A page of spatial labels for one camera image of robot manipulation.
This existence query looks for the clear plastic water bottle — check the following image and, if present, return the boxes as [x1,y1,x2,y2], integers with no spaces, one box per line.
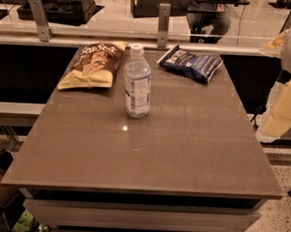
[124,43,152,119]

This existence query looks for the seated person in jeans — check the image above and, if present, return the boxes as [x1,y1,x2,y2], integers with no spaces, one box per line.
[187,0,231,44]

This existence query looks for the black equipment case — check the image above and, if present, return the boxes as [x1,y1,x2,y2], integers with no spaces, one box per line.
[15,0,105,27]

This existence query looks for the middle metal railing bracket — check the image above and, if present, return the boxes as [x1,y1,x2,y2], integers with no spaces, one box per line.
[158,3,171,47]

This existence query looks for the metal railing bracket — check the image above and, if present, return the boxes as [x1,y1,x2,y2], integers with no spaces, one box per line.
[158,3,171,47]
[28,0,52,42]

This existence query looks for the blue chip bag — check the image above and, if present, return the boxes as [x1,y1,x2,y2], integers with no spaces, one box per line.
[157,45,222,84]

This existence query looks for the left metal railing bracket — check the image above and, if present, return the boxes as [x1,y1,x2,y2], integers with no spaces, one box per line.
[28,0,52,42]

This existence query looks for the yellow brown chip bag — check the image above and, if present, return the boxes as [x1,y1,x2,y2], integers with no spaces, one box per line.
[58,41,128,90]

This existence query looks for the black cable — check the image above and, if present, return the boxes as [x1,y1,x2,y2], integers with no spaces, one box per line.
[249,104,265,131]

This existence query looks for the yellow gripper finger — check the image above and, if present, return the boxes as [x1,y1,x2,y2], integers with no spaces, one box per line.
[259,29,288,58]
[262,79,291,137]

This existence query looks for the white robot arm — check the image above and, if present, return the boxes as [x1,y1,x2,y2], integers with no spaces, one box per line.
[256,26,291,143]

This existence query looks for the dark cabinet behind glass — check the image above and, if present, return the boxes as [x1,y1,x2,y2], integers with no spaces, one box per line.
[131,0,189,18]

